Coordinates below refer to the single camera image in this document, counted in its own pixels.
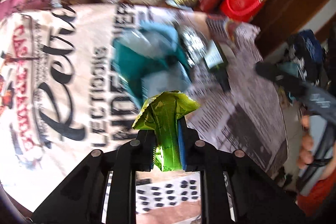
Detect blue patterned cloth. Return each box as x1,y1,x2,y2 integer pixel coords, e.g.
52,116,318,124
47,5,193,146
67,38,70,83
299,30,323,62

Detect pink printed sack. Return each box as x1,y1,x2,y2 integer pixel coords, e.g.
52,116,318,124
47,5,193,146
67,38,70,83
0,0,53,20

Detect crumpled clear plastic wrapper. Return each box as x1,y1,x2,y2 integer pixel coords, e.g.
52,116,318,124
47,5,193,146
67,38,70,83
178,26,213,62

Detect teal plastic bag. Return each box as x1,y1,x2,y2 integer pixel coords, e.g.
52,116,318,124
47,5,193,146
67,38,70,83
113,21,193,106

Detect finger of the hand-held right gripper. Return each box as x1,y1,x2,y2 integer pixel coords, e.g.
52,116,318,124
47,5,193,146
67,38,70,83
255,62,307,94

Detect printed tablecloth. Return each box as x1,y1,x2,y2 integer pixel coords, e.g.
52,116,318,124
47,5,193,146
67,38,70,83
0,2,289,214

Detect green foil wrapper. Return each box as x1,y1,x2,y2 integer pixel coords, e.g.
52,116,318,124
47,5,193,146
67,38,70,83
132,91,200,172

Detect small dark glass bottle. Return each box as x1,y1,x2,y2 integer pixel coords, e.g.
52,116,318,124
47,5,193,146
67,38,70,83
203,39,231,92

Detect person's right hand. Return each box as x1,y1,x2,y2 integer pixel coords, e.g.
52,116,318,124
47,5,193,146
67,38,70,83
296,114,315,169

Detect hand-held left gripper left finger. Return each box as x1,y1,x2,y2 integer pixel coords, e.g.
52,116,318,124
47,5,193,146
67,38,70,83
30,130,158,224

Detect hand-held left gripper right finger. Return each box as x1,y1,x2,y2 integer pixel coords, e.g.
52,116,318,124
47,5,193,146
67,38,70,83
178,118,306,224

